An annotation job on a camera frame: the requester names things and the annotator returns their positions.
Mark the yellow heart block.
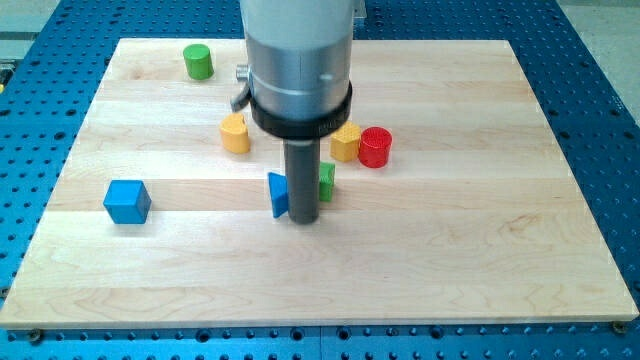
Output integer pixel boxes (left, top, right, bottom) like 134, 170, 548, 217
219, 113, 251, 154

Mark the blue triangle block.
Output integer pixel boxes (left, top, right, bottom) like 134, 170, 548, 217
268, 172, 289, 218

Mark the yellow hexagon block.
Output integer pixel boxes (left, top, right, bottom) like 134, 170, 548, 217
330, 121, 361, 162

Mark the light wooden board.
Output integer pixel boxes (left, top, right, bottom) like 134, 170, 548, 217
1, 38, 638, 329

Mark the green cylinder block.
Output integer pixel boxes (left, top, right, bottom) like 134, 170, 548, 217
183, 43, 214, 80

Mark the blue perforated metal base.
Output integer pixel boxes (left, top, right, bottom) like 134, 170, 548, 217
1, 1, 639, 359

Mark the green star block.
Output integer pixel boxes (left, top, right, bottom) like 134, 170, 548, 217
319, 162, 335, 202

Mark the blue cube block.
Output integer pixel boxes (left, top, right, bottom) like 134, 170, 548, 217
103, 180, 152, 224

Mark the red cylinder block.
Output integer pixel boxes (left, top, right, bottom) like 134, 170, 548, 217
358, 127, 393, 168

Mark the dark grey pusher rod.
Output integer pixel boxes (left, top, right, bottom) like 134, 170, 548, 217
284, 139, 320, 225

